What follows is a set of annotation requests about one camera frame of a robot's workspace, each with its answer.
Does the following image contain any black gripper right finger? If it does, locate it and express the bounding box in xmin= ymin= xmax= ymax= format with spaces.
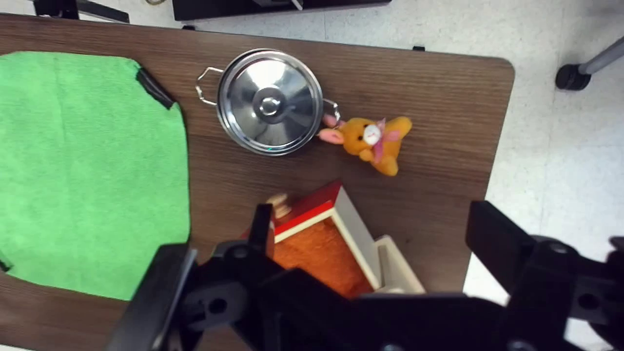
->
xmin=463 ymin=199 xmax=577 ymax=301

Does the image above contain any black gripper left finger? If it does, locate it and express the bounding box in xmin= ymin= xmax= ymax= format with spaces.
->
xmin=216 ymin=203 xmax=300 ymax=295

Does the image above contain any orange plush bunny toy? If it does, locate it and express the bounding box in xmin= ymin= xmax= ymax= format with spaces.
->
xmin=315 ymin=115 xmax=415 ymax=180

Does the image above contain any green microfiber cloth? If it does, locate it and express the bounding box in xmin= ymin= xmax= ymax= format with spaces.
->
xmin=0 ymin=51 xmax=192 ymax=303

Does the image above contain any red front wooden drawer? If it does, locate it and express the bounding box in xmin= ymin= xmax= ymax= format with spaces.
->
xmin=263 ymin=180 xmax=385 ymax=301

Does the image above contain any silver pot lid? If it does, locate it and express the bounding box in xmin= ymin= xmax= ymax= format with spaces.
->
xmin=192 ymin=45 xmax=343 ymax=158

